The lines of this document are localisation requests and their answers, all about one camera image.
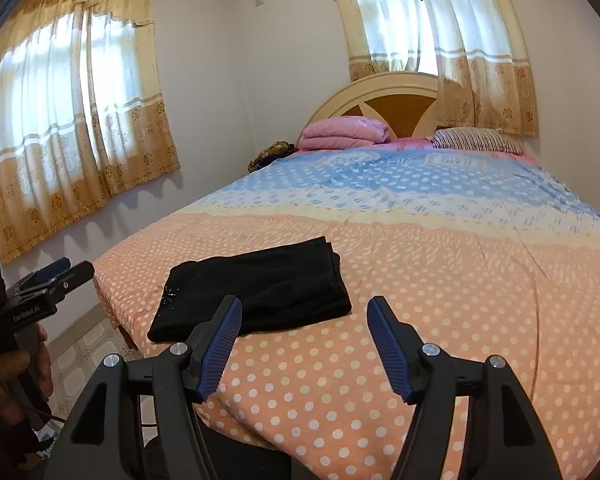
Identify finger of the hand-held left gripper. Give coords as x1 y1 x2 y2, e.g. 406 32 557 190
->
32 257 72 285
45 261 96 295

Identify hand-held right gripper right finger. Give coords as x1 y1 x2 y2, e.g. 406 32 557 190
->
366 296 563 480

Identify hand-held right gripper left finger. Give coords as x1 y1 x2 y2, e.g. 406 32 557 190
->
42 295 243 480

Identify black pants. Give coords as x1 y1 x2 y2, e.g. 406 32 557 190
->
147 236 353 345

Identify person's left hand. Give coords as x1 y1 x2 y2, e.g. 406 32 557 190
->
0 322 53 428

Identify polka dot bed blanket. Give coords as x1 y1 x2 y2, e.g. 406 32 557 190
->
94 147 600 480

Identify person's dark dotted clothing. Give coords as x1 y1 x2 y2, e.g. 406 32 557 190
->
140 422 306 480

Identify tan patterned window curtain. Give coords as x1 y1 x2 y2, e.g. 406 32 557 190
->
324 0 540 137
0 0 181 266

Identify dark patterned cloth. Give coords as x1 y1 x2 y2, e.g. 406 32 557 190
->
248 141 298 173

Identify pink bed sheet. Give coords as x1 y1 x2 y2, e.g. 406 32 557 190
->
385 136 538 166

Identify pink folded blanket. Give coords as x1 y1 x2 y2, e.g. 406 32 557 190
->
297 116 393 152

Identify striped pillow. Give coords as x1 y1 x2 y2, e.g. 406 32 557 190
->
431 127 525 156

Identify cream wooden headboard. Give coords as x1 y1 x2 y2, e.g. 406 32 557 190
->
294 71 448 146

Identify black cable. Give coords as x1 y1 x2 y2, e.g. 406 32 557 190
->
10 380 67 425

